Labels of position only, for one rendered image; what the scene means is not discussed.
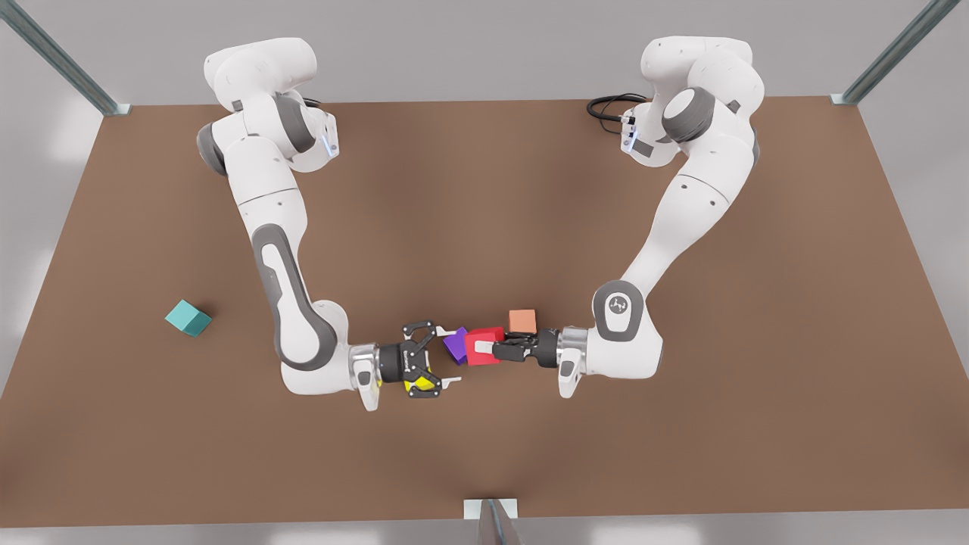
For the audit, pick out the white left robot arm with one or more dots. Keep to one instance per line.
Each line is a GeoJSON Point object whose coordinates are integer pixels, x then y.
{"type": "Point", "coordinates": [700, 174]}

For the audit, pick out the red wooden cube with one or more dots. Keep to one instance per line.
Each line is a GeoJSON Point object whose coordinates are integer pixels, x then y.
{"type": "Point", "coordinates": [481, 337]}

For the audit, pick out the teal wooden cube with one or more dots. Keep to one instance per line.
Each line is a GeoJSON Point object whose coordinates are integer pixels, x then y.
{"type": "Point", "coordinates": [187, 318]}

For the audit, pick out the orange wooden cube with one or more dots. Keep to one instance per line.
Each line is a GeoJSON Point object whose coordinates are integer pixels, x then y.
{"type": "Point", "coordinates": [522, 321]}

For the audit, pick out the silver frame post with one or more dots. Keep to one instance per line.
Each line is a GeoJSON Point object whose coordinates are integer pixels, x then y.
{"type": "Point", "coordinates": [57, 54]}
{"type": "Point", "coordinates": [492, 521]}
{"type": "Point", "coordinates": [897, 51]}

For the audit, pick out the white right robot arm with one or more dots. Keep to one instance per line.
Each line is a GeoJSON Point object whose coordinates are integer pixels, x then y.
{"type": "Point", "coordinates": [263, 182]}

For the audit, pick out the purple wooden cube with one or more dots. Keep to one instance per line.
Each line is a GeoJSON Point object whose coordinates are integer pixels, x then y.
{"type": "Point", "coordinates": [455, 347]}

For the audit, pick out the yellow wooden cube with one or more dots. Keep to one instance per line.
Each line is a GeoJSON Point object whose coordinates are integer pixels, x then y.
{"type": "Point", "coordinates": [419, 386]}

